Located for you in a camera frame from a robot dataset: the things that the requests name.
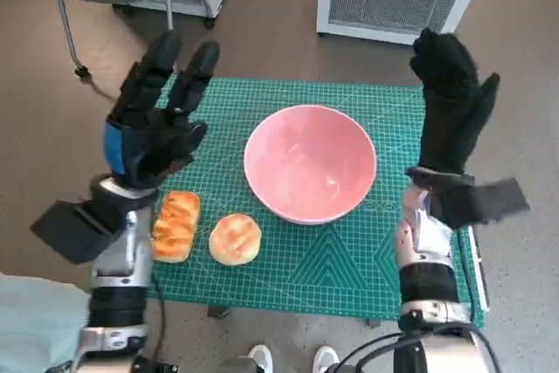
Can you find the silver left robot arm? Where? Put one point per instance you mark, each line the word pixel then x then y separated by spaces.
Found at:
pixel 118 259

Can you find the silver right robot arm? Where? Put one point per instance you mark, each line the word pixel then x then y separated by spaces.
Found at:
pixel 419 237

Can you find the pink bowl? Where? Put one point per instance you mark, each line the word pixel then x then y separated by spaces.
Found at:
pixel 305 163

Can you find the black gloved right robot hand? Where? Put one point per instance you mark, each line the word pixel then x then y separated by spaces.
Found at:
pixel 450 106

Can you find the green cutting mat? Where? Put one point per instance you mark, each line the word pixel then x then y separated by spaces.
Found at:
pixel 305 268

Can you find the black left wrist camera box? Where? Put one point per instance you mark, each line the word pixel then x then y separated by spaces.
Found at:
pixel 74 229

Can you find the round toy bread bun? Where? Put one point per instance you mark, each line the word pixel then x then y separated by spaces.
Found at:
pixel 235 238

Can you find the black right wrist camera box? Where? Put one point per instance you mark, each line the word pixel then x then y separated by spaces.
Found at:
pixel 471 202

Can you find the white shoe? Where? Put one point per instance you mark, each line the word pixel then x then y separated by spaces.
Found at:
pixel 324 360
pixel 262 357

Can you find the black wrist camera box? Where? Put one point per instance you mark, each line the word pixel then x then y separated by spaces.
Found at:
pixel 74 229
pixel 471 202

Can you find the rectangular toy bread loaf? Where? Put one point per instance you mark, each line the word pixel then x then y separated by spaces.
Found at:
pixel 174 229

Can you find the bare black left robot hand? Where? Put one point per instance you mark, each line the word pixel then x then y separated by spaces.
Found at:
pixel 144 141

